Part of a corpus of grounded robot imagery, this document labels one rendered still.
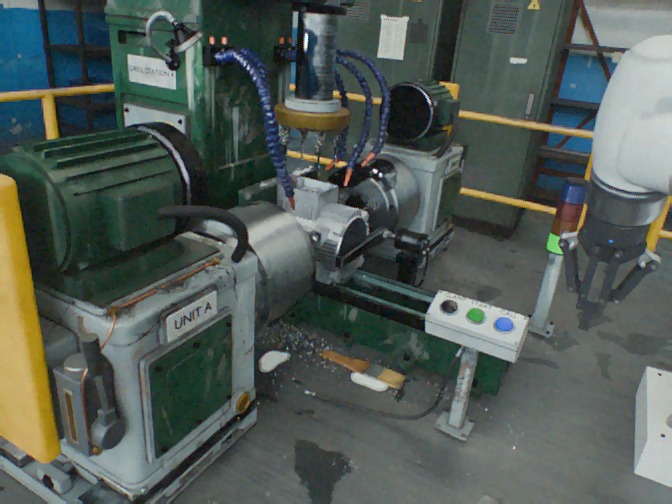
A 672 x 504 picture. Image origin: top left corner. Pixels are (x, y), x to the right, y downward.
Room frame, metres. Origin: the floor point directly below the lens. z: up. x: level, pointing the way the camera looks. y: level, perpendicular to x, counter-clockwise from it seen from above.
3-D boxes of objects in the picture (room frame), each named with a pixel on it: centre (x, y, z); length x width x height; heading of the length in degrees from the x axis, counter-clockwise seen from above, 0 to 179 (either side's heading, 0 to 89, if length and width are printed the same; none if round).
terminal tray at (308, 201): (1.29, 0.08, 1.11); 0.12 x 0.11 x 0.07; 62
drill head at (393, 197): (1.56, -0.11, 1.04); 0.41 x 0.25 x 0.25; 152
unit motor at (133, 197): (0.69, 0.32, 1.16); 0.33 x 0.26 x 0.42; 152
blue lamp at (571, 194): (1.28, -0.57, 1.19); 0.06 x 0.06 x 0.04
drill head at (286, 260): (0.96, 0.21, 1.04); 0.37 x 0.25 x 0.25; 152
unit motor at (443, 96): (1.82, -0.28, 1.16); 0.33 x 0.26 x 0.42; 152
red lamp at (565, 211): (1.28, -0.57, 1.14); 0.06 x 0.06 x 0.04
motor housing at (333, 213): (1.27, 0.05, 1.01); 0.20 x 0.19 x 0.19; 62
